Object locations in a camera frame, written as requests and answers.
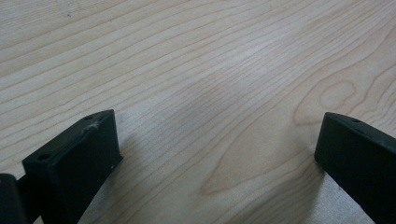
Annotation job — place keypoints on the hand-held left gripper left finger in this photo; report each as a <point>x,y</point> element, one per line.
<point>74,168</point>

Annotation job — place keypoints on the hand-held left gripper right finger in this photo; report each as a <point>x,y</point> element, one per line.
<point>358,155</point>

